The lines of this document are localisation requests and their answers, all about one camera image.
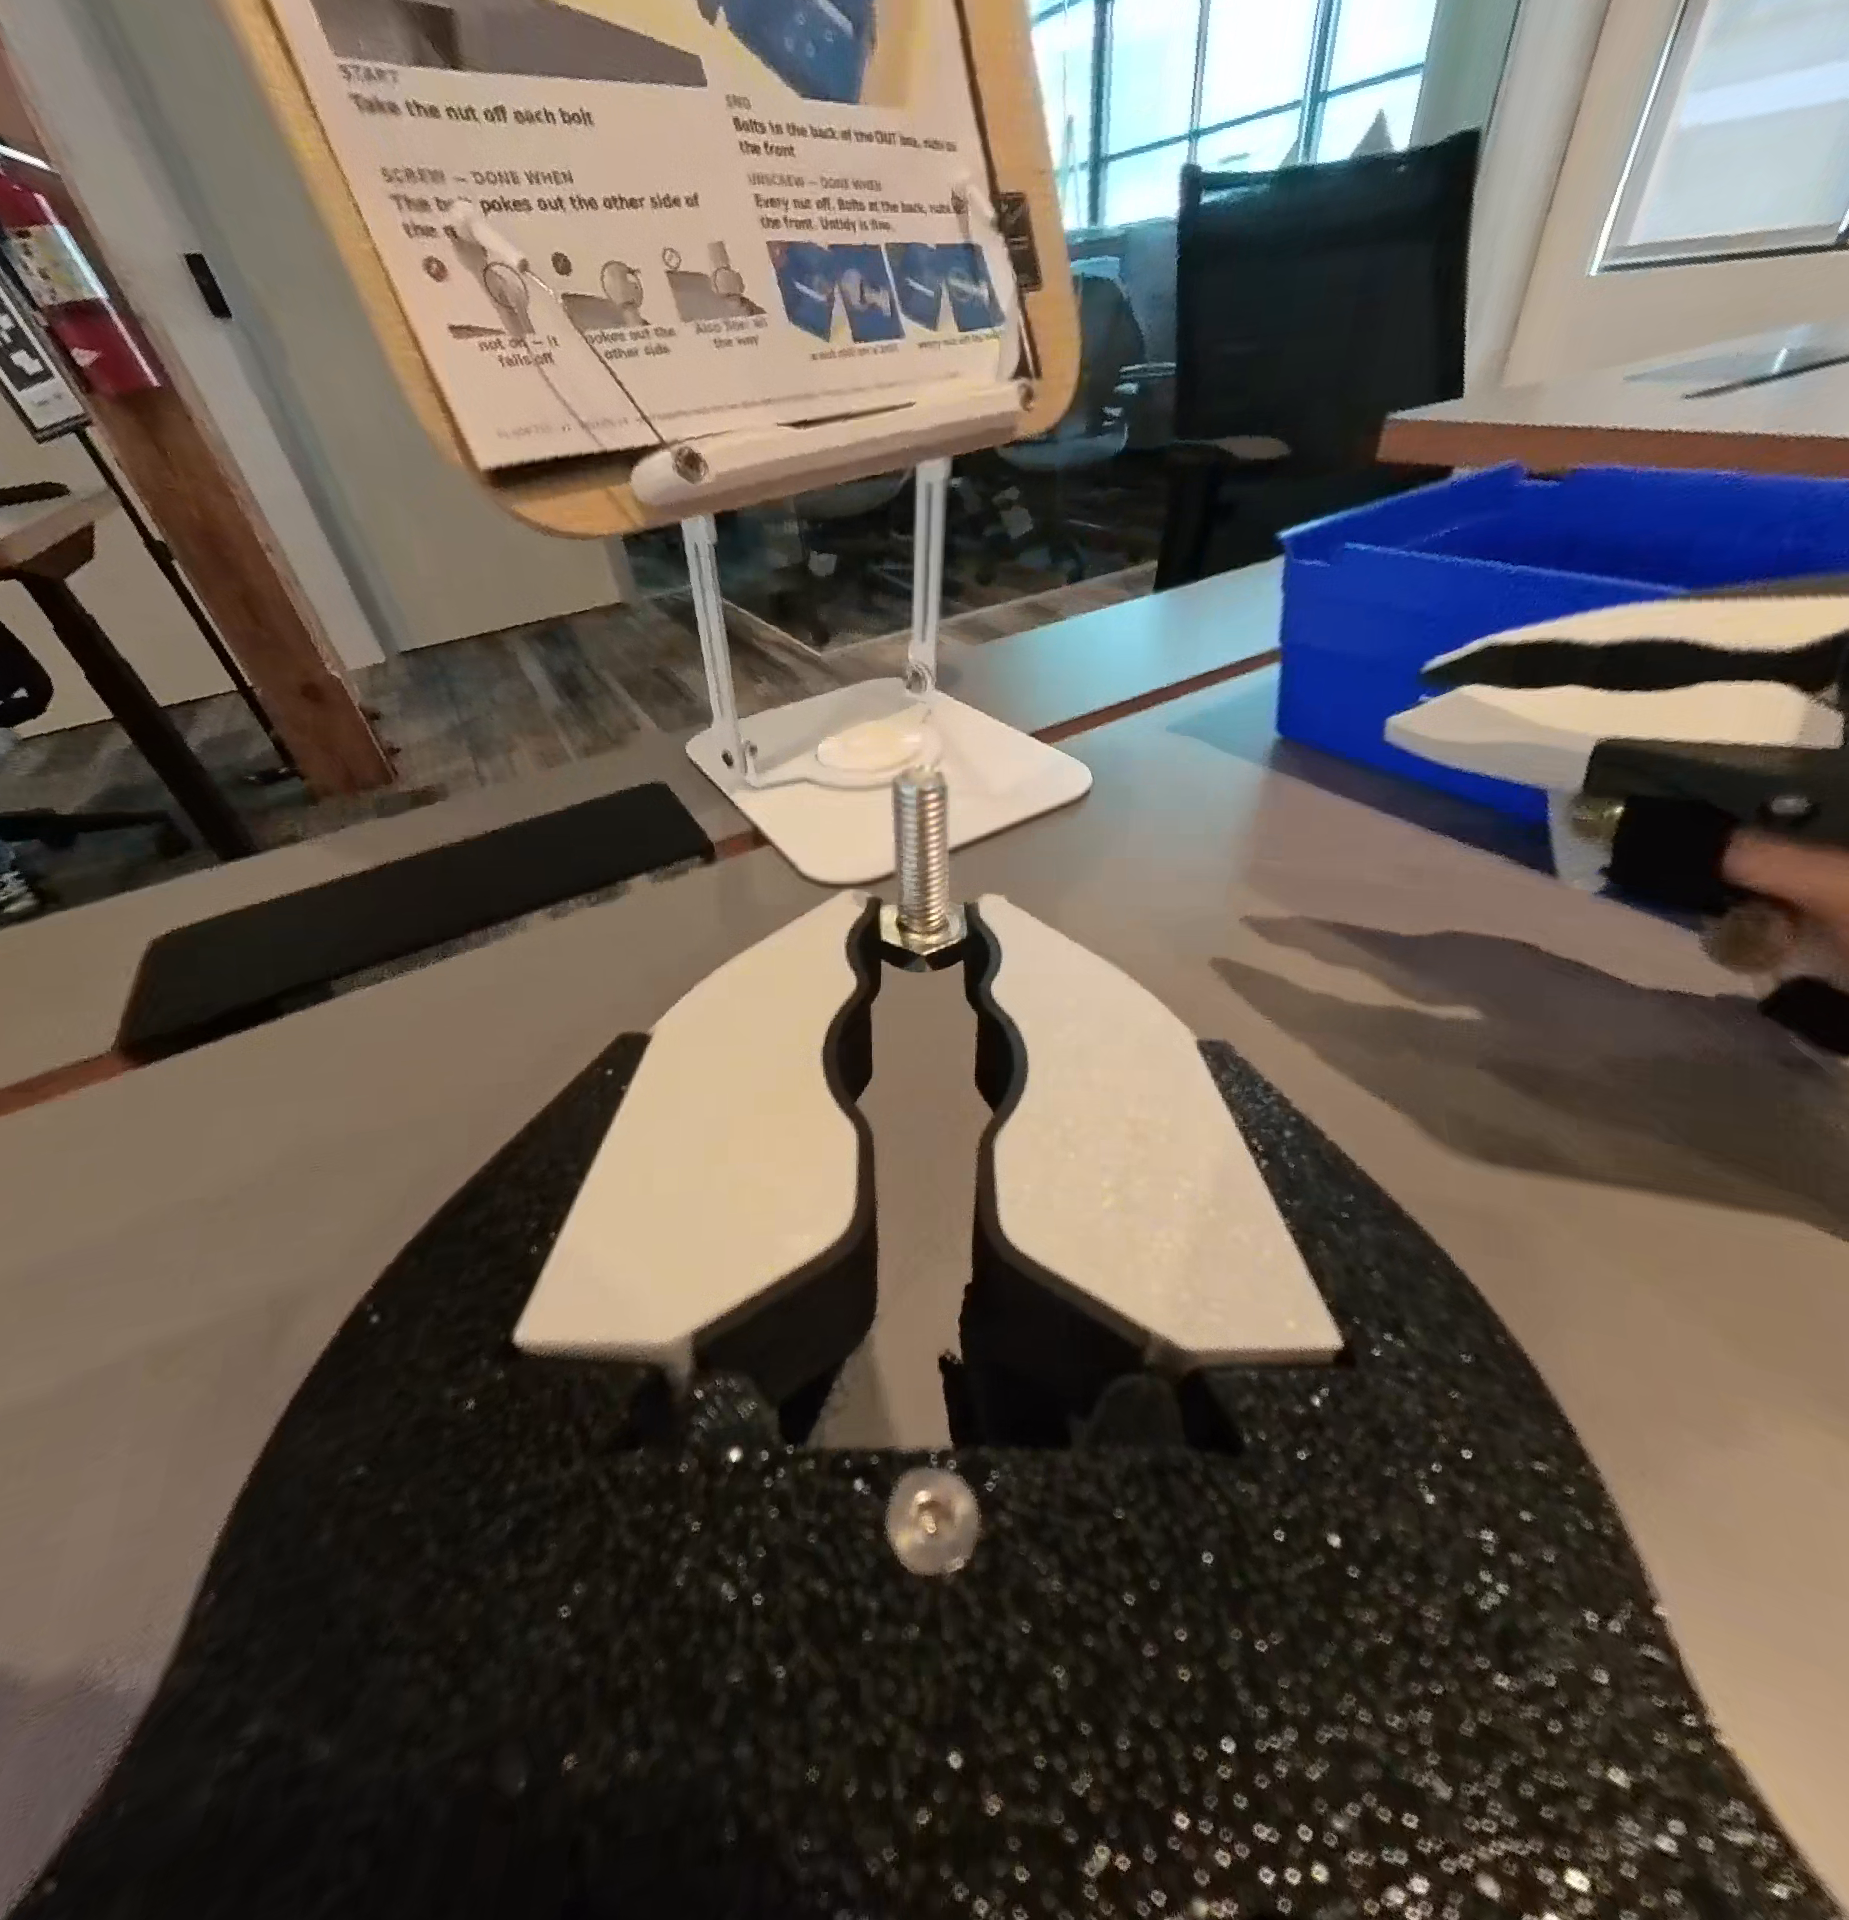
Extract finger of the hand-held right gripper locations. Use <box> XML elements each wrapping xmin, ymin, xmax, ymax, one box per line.
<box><xmin>1379</xmin><ymin>685</ymin><xmax>1849</xmax><ymax>824</ymax></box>
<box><xmin>1423</xmin><ymin>592</ymin><xmax>1849</xmax><ymax>698</ymax></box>

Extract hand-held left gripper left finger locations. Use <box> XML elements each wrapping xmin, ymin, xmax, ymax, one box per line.
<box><xmin>513</xmin><ymin>895</ymin><xmax>886</xmax><ymax>1411</ymax></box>

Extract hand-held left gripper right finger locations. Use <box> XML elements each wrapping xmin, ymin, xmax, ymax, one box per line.
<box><xmin>963</xmin><ymin>895</ymin><xmax>1350</xmax><ymax>1411</ymax></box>

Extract blue plastic bin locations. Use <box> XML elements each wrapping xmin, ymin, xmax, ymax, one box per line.
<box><xmin>1277</xmin><ymin>463</ymin><xmax>1849</xmax><ymax>831</ymax></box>

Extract silver hex bolt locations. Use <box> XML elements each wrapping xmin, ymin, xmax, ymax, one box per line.
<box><xmin>874</xmin><ymin>764</ymin><xmax>977</xmax><ymax>974</ymax></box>

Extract person's right hand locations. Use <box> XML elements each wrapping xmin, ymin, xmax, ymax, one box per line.
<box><xmin>1702</xmin><ymin>831</ymin><xmax>1849</xmax><ymax>1005</ymax></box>

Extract wooden edged background table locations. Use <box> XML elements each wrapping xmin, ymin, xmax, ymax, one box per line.
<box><xmin>1379</xmin><ymin>347</ymin><xmax>1849</xmax><ymax>484</ymax></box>

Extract black table mat strip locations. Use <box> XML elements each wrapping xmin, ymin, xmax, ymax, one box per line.
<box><xmin>116</xmin><ymin>780</ymin><xmax>715</xmax><ymax>1063</ymax></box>

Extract white document stand wooden board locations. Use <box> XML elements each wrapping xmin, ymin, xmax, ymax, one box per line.
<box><xmin>211</xmin><ymin>0</ymin><xmax>1095</xmax><ymax>884</ymax></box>

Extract black mesh chair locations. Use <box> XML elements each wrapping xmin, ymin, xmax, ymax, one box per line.
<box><xmin>1156</xmin><ymin>129</ymin><xmax>1485</xmax><ymax>595</ymax></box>

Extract grey office chair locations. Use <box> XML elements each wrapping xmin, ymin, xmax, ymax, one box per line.
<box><xmin>1016</xmin><ymin>271</ymin><xmax>1169</xmax><ymax>590</ymax></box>

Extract glass window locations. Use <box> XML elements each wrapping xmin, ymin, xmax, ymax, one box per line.
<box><xmin>1065</xmin><ymin>0</ymin><xmax>1485</xmax><ymax>241</ymax></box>

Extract printed instruction sheet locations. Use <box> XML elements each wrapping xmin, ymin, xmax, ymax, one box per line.
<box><xmin>271</xmin><ymin>0</ymin><xmax>1020</xmax><ymax>459</ymax></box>

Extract wooden desk black legs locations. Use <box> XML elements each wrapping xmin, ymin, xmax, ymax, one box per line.
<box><xmin>0</xmin><ymin>481</ymin><xmax>262</xmax><ymax>864</ymax></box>

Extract black white marker sign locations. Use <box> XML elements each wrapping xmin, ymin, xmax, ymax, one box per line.
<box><xmin>0</xmin><ymin>241</ymin><xmax>300</xmax><ymax>787</ymax></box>

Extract red fire extinguisher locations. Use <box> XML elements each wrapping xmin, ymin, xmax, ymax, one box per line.
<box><xmin>0</xmin><ymin>129</ymin><xmax>165</xmax><ymax>398</ymax></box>

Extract wooden post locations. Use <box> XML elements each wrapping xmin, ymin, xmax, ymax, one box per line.
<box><xmin>0</xmin><ymin>0</ymin><xmax>406</xmax><ymax>799</ymax></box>

